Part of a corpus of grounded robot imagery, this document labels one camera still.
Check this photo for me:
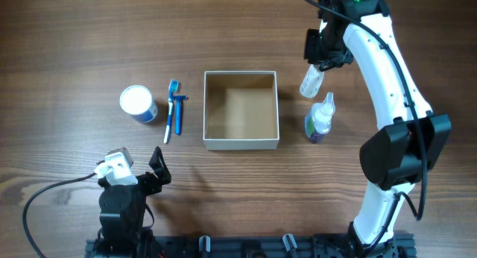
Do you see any blue white toothbrush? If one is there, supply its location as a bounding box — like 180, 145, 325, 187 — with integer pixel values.
163, 79, 180, 144

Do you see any left black cable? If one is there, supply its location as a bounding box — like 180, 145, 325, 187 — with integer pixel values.
22, 172, 98, 258

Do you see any blue disposable razor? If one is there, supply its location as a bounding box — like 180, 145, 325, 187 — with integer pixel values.
173, 95, 189, 135

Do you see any white cream tube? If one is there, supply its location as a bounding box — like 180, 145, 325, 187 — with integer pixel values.
300, 64, 324, 98

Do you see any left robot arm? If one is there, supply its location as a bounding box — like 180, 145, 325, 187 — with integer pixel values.
94, 147, 171, 257

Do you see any clear spray bottle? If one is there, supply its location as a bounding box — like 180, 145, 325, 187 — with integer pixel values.
304, 92, 335, 143

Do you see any cotton swab jar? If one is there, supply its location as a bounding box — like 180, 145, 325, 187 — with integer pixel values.
119, 85, 158, 123

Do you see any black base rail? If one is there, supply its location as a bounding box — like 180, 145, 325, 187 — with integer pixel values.
84, 233, 417, 258

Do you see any white cardboard box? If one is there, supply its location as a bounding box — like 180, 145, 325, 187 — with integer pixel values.
203, 71, 280, 151

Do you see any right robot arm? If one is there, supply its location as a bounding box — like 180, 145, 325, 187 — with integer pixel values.
300, 0, 452, 257

